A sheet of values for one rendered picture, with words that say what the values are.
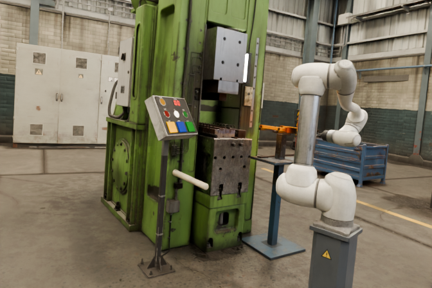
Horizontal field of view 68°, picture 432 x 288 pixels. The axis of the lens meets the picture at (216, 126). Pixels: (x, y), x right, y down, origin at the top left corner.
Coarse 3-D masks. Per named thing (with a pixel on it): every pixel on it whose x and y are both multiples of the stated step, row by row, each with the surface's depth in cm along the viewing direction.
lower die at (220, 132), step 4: (200, 124) 285; (204, 124) 282; (208, 124) 278; (204, 128) 264; (208, 128) 260; (212, 128) 263; (216, 128) 258; (220, 128) 257; (224, 128) 258; (232, 128) 264; (212, 132) 255; (216, 132) 253; (220, 132) 256; (224, 132) 258; (228, 132) 260; (232, 132) 262; (220, 136) 256; (224, 136) 258; (228, 136) 260
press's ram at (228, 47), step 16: (208, 32) 254; (224, 32) 248; (240, 32) 257; (208, 48) 254; (224, 48) 250; (240, 48) 259; (208, 64) 253; (224, 64) 251; (240, 64) 260; (224, 80) 253; (240, 80) 262
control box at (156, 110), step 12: (156, 96) 205; (156, 108) 201; (168, 108) 210; (180, 108) 221; (156, 120) 201; (168, 120) 204; (180, 120) 215; (192, 120) 227; (156, 132) 201; (168, 132) 199; (180, 132) 209; (192, 132) 221
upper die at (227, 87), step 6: (204, 84) 266; (210, 84) 259; (216, 84) 252; (222, 84) 252; (228, 84) 255; (234, 84) 259; (204, 90) 266; (210, 90) 259; (216, 90) 252; (222, 90) 253; (228, 90) 256; (234, 90) 259
